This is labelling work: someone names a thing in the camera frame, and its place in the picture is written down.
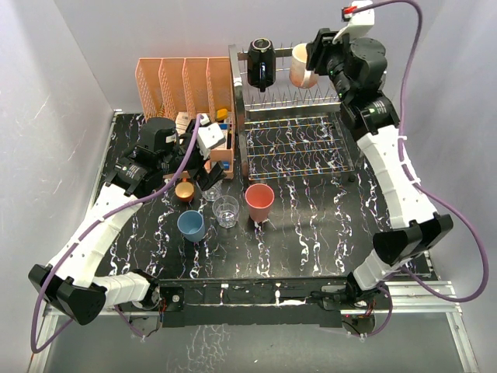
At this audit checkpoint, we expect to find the pink plastic tumbler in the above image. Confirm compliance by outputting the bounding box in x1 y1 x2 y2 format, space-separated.
245 183 275 223

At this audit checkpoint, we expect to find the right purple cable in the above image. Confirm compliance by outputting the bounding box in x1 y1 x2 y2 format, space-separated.
360 0 490 339

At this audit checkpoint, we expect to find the pink textured mug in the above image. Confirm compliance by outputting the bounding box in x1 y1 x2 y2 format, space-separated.
289 43 319 89

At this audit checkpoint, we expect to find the black ceramic mug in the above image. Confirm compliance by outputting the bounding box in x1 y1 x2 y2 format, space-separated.
247 37 276 92

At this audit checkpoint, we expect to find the peach plastic desk organizer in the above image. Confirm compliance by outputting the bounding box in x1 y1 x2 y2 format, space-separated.
135 57 236 179

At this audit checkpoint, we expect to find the blue plastic tumbler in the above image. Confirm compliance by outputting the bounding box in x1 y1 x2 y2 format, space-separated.
177 210 206 242

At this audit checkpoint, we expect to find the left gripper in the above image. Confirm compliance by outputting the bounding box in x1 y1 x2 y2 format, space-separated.
158 121 227 190

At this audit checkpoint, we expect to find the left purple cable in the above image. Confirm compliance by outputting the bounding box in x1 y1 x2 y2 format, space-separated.
30 114 203 354

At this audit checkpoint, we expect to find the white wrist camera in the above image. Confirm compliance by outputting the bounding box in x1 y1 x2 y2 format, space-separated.
332 1 375 44
196 123 226 159

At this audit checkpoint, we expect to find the white barcode card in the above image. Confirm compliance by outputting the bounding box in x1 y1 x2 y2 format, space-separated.
176 112 190 127

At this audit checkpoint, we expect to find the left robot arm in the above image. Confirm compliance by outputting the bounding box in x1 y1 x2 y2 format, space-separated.
28 114 226 326

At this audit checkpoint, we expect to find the small orange ceramic mug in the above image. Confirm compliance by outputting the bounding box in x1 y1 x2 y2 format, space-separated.
175 181 195 203

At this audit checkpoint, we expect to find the steel two-tier dish rack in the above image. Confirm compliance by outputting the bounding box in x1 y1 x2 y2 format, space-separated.
228 44 365 183

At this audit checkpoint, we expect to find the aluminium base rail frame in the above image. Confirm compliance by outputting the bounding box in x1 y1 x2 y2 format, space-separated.
29 279 480 372

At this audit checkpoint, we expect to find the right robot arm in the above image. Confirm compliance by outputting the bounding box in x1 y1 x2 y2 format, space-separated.
306 28 454 309

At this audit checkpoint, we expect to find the yellow eraser block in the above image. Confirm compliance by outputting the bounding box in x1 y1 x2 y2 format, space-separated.
216 109 228 121

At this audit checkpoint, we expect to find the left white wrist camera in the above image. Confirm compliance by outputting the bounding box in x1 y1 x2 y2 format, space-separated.
196 123 226 159

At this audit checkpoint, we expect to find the purple cable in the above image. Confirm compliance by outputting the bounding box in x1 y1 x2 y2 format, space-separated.
30 114 203 354
360 0 490 339

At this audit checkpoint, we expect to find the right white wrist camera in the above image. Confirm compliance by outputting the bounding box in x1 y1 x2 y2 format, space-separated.
332 1 375 44

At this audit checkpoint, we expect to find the clear faceted glass cup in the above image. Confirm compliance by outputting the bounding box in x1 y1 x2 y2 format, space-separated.
201 180 222 202

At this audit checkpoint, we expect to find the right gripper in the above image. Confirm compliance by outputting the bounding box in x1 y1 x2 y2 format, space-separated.
306 29 358 103

